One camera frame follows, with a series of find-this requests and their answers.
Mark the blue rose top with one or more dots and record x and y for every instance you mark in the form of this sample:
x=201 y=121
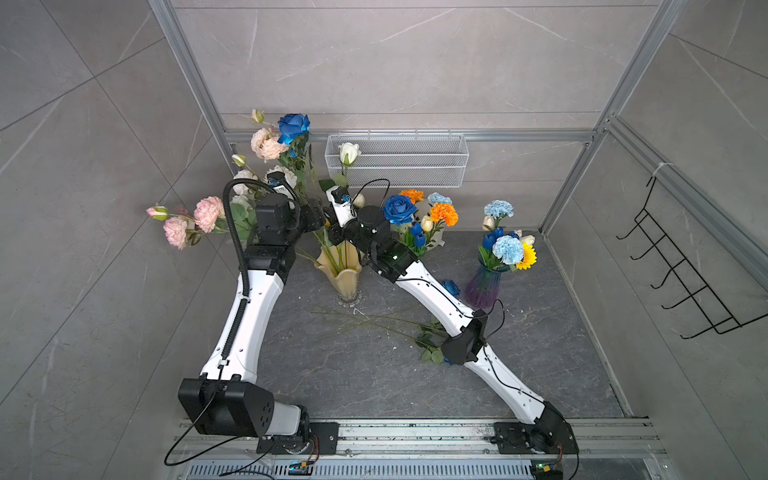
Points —
x=293 y=126

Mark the purple glass vase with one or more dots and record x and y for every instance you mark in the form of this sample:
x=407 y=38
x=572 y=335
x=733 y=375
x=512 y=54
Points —
x=483 y=289

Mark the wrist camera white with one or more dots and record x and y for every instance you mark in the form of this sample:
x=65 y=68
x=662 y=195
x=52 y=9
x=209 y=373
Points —
x=342 y=210
x=279 y=182

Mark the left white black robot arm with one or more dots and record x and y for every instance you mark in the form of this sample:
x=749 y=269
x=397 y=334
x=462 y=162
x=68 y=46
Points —
x=225 y=399

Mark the metal base rail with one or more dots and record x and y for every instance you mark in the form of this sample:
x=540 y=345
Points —
x=597 y=448

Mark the pink rose lower left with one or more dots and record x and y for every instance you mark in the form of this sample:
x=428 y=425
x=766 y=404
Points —
x=175 y=230

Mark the peach rose pair top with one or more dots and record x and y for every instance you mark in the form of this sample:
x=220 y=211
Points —
x=266 y=145

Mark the black wire hook rack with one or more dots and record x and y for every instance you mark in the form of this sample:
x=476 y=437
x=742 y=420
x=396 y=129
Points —
x=717 y=316

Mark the light blue carnation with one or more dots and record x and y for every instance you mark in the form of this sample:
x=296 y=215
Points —
x=499 y=209
x=508 y=249

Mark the pink rose bud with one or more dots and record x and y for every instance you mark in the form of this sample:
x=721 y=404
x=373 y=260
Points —
x=158 y=212

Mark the orange carnation large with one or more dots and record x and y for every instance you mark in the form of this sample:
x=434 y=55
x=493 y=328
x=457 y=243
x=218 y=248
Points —
x=444 y=213

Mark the yellow sunflower purple vase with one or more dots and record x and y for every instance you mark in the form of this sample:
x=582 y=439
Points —
x=528 y=259

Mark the light blue carnation middle vase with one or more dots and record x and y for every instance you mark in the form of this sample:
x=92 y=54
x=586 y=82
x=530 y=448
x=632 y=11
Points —
x=436 y=198

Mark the white rose tall stem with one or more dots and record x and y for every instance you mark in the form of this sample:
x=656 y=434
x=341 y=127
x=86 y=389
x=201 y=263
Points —
x=348 y=153

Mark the pink rose middle left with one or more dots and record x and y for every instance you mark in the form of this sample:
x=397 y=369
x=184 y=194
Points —
x=207 y=214

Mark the orange carnation small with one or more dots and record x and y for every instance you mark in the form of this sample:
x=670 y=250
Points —
x=413 y=195

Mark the yellow wavy glass vase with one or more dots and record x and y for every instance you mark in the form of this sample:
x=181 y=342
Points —
x=342 y=267

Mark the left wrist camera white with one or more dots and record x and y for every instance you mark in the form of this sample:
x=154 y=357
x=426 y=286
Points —
x=279 y=182

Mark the light blue carnation lower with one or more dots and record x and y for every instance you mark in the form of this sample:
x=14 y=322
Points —
x=508 y=249

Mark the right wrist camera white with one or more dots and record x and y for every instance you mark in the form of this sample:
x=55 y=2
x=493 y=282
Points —
x=342 y=210

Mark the light blue carnation upper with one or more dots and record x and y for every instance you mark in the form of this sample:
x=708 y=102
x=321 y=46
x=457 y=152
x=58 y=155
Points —
x=499 y=209

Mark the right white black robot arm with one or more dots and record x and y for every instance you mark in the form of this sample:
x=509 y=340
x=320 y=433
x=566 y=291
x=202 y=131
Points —
x=540 y=426

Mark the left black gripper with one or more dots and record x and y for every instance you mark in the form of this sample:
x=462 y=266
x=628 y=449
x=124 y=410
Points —
x=310 y=216

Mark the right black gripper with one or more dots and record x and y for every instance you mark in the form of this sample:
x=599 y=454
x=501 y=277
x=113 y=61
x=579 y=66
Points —
x=338 y=234

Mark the pink rose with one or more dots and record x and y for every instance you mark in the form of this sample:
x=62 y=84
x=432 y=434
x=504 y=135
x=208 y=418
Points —
x=175 y=230
x=207 y=214

